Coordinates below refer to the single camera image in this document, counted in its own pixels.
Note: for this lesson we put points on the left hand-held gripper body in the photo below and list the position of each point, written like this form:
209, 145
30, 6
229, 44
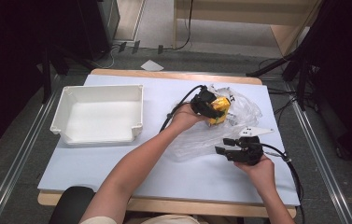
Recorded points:
202, 101

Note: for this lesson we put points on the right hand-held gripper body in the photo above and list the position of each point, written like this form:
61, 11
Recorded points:
250, 149

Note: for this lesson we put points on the yellow snack packet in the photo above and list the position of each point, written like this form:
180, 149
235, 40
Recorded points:
222, 107

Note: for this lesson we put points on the clear printed plastic bag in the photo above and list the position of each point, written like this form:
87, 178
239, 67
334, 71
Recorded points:
201, 140

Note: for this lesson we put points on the person's left hand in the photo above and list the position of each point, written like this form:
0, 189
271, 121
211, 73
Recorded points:
186, 118

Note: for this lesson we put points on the person's right hand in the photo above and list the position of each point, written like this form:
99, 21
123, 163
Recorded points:
257, 172

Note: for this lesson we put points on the white paper scrap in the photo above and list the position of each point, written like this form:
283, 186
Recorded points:
152, 65

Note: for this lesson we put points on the black metal stand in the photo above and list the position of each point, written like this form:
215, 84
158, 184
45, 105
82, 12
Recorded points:
288, 62
46, 74

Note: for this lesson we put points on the person's beige clothing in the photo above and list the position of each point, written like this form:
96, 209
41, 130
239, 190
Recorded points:
164, 219

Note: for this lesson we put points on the light wooden furniture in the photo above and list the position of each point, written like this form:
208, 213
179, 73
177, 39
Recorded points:
242, 12

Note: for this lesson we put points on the white plastic bin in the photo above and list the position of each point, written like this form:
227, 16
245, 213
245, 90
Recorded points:
102, 118

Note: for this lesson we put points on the pale blue table mat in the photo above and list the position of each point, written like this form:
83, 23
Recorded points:
102, 168

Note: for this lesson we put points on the black cabinet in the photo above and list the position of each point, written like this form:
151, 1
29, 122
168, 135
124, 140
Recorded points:
99, 28

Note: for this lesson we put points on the black chair armrest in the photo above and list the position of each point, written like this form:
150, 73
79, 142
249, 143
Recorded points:
71, 205

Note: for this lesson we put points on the metal floor rail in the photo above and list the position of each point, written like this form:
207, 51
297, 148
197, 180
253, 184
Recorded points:
18, 158
326, 174

